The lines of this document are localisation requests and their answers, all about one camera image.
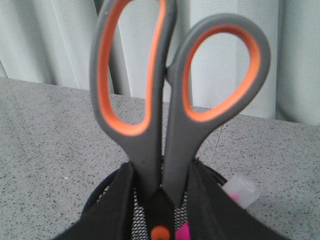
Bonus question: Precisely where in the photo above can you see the grey orange scissors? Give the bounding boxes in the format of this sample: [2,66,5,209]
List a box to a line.
[89,0,271,240]

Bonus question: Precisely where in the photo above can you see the white curtain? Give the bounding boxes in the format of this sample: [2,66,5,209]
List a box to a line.
[0,0,320,126]

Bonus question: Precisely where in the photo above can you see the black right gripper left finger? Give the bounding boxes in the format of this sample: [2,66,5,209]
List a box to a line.
[56,163,134,240]

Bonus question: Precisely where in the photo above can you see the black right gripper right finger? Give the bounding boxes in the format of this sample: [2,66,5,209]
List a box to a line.
[187,160,286,240]

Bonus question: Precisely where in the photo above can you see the pink highlighter pen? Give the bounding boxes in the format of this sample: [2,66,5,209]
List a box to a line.
[174,174,261,240]

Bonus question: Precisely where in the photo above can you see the black mesh pen cup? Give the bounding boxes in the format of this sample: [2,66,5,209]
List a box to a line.
[79,159,226,240]

